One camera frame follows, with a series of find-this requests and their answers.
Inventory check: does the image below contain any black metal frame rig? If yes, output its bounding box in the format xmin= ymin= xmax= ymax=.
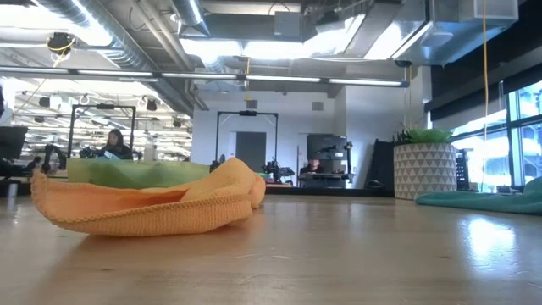
xmin=66 ymin=104 xmax=137 ymax=161
xmin=215 ymin=110 xmax=279 ymax=170

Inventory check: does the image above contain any black cabinet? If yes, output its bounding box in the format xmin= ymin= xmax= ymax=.
xmin=298 ymin=134 xmax=355 ymax=190

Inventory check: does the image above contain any black chair back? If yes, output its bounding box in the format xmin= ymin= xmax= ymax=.
xmin=364 ymin=139 xmax=397 ymax=191

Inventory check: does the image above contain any teal microfiber towel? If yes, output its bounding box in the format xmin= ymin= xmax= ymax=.
xmin=414 ymin=175 xmax=542 ymax=216

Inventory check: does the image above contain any succulent in triangle-patterned pot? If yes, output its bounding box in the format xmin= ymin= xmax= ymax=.
xmin=392 ymin=128 xmax=458 ymax=201

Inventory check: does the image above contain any yellow hanging cable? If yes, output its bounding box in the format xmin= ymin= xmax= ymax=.
xmin=482 ymin=0 xmax=489 ymax=141

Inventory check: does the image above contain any black ceiling dome fixture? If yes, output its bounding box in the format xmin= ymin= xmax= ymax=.
xmin=45 ymin=31 xmax=78 ymax=57

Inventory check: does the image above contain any orange microfiber towel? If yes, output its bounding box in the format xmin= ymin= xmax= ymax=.
xmin=30 ymin=157 xmax=268 ymax=238

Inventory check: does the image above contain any person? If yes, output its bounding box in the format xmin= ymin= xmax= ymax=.
xmin=299 ymin=158 xmax=326 ymax=176
xmin=97 ymin=128 xmax=134 ymax=161

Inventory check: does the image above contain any black wire rack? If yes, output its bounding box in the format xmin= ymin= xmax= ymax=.
xmin=455 ymin=148 xmax=471 ymax=191

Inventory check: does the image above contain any black computer monitor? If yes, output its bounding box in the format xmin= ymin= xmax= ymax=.
xmin=0 ymin=125 xmax=29 ymax=161

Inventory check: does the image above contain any yellow plastic bin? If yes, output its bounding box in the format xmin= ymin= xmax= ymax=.
xmin=66 ymin=158 xmax=212 ymax=191

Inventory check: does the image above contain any green microfiber towel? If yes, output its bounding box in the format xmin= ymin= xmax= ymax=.
xmin=69 ymin=160 xmax=211 ymax=190

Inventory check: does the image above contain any long ceiling light bar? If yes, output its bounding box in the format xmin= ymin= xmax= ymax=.
xmin=0 ymin=65 xmax=411 ymax=89

